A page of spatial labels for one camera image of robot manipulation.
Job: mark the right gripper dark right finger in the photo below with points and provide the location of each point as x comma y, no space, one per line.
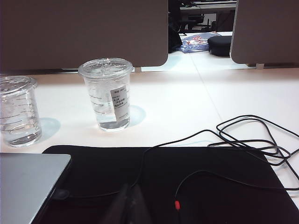
138,207

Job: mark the silver Dell laptop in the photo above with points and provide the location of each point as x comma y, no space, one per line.
23,182

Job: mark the black desk mat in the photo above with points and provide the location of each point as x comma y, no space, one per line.
210,198

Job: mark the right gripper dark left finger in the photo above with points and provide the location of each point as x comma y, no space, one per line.
119,207

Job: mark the partition foot bracket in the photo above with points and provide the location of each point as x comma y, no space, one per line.
259,66
137,69

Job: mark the black office chair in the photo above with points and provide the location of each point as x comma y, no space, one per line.
191,19

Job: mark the blue plastic bag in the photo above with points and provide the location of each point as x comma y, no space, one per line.
194,43

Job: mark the black bag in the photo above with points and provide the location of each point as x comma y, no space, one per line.
174,35

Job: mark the black round cushion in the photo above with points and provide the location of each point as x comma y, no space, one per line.
219,45

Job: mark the clear lidded plastic cup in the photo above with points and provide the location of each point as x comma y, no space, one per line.
16,112

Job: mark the clear cup with white label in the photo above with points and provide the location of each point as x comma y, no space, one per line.
105,93

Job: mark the white background desk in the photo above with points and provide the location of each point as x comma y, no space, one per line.
208,7

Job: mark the wide brown desk partition panel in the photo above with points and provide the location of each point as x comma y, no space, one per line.
81,30

